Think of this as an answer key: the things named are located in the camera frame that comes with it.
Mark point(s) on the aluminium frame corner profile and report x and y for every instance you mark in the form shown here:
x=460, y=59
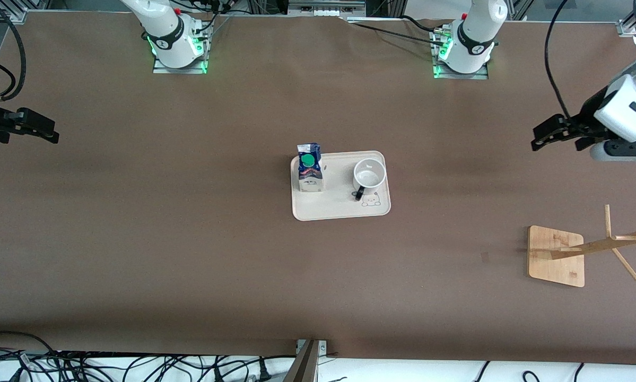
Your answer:
x=626, y=27

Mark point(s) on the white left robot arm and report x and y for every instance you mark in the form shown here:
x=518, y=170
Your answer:
x=623, y=109

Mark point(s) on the wooden mug stand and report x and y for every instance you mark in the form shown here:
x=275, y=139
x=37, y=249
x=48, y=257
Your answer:
x=554, y=265

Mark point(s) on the grey metal camera post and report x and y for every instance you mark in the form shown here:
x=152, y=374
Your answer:
x=304, y=366

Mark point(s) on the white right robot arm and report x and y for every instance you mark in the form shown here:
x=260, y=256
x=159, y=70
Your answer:
x=169, y=37

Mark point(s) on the blue white milk carton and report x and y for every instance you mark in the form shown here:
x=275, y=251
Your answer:
x=310, y=175

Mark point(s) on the cream rabbit print tray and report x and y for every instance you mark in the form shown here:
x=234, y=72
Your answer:
x=339, y=209

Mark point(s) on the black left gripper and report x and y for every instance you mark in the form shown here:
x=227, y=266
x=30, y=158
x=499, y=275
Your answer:
x=586, y=117

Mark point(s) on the aluminium frame bar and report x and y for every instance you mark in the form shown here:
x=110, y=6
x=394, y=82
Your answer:
x=31, y=4

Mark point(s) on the white smiley face mug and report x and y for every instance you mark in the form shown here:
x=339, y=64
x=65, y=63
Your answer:
x=369, y=178

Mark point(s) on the grey power strip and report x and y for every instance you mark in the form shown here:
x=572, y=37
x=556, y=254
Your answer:
x=325, y=4

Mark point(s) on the brown table cover sheet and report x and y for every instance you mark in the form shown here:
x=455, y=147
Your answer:
x=318, y=292

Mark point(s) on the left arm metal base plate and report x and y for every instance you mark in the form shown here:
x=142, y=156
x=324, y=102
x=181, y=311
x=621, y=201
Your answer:
x=461, y=76

